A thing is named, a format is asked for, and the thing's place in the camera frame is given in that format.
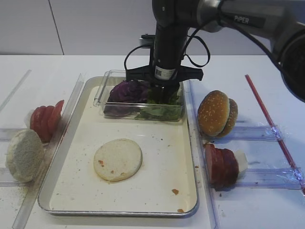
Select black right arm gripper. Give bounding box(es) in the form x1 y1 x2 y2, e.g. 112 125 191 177
126 26 203 104

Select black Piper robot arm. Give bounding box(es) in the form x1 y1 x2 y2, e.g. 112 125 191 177
125 0 305 101

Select green lettuce in box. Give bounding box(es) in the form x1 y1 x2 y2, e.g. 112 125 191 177
135 87 184 122

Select round bread slice on tray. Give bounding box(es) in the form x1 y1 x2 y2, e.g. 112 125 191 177
93 138 142 183

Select sliced red meat patties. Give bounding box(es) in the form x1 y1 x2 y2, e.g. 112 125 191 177
204 144 239 190

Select red tomato slices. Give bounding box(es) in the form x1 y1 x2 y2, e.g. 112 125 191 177
30 100 64 143

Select white upright bread slice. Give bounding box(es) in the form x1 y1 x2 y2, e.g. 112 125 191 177
6 129 44 183

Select metal baking tray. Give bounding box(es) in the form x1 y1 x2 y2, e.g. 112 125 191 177
38 77 198 217

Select clear plastic vegetable box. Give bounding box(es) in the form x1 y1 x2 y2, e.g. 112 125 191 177
93 70 184 122

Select purple cabbage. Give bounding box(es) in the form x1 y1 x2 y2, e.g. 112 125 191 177
103 80 150 117

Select sesame burger bun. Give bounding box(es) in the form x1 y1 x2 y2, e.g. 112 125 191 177
197 90 238 138

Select red thin strip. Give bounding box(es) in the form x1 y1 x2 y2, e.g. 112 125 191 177
245 74 305 195

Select clear right upper pusher track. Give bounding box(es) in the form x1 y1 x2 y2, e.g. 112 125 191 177
224 121 284 141

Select clear pusher track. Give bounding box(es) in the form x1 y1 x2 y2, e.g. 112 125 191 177
0 167 26 187
234 150 305 190
224 121 284 141

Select clear right lower pusher track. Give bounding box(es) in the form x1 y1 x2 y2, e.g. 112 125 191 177
234 150 305 190

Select clear left lower pusher track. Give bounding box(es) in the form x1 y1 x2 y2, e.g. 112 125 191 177
0 167 26 187

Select black cable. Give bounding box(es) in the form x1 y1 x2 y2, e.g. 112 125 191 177
123 0 284 72

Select clear acrylic right rail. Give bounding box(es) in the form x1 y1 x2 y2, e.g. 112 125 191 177
188 80 219 229

